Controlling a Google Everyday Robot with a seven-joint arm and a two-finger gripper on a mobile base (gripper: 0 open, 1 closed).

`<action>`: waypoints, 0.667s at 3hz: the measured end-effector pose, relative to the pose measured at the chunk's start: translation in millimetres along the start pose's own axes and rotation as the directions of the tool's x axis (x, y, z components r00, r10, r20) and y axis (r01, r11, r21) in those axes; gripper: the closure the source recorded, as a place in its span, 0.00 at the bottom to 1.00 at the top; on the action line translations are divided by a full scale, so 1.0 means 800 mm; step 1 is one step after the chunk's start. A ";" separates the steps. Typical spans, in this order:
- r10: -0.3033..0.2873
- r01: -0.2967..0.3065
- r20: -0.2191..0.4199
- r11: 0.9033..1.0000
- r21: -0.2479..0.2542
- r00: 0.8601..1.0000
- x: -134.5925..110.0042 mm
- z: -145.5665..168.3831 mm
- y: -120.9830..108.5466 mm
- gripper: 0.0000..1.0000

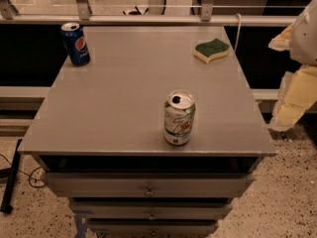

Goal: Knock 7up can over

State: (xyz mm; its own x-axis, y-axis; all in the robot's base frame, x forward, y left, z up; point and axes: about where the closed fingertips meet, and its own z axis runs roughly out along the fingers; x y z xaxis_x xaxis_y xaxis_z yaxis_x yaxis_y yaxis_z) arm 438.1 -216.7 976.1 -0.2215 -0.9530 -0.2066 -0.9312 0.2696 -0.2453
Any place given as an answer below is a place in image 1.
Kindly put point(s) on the metal railing frame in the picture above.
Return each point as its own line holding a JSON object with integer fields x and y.
{"x": 140, "y": 12}

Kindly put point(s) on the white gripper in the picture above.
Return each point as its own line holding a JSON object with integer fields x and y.
{"x": 305, "y": 39}

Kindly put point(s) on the bottom grey drawer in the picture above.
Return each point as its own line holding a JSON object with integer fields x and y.
{"x": 118, "y": 226}

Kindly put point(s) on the black bar on floor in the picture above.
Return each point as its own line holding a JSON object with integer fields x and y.
{"x": 10, "y": 175}

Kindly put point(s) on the white green 7up can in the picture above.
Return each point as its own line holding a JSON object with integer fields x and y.
{"x": 179, "y": 113}

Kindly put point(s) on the grey drawer cabinet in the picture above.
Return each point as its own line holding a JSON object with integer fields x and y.
{"x": 107, "y": 117}

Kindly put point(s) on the top grey drawer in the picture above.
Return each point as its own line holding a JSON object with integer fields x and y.
{"x": 148, "y": 185}

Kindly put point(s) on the blue pepsi can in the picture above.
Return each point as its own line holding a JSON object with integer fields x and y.
{"x": 75, "y": 43}

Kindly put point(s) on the green yellow sponge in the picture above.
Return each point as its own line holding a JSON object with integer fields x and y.
{"x": 212, "y": 50}

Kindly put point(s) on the grey drawer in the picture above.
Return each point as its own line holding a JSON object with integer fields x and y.
{"x": 118, "y": 226}
{"x": 152, "y": 210}
{"x": 148, "y": 185}

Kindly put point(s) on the middle grey drawer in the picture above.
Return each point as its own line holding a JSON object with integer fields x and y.
{"x": 152, "y": 210}

